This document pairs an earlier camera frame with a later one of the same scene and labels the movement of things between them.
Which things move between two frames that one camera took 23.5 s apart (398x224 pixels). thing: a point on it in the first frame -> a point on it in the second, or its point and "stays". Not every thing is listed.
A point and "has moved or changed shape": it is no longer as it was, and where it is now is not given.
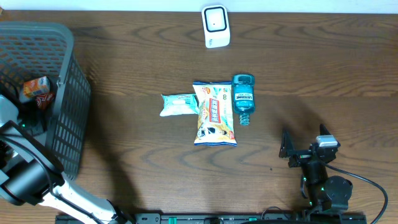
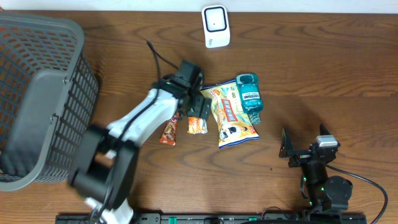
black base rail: x=215 y=218 stays
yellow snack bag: x=215 y=124 has moved or changed shape
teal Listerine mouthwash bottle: x=243 y=86 has moved or changed shape
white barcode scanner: x=216 y=26 stays
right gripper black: x=286 y=150 stays
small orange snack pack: x=37 y=86 -> x=197 y=126
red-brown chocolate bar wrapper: x=43 y=99 -> x=168 y=135
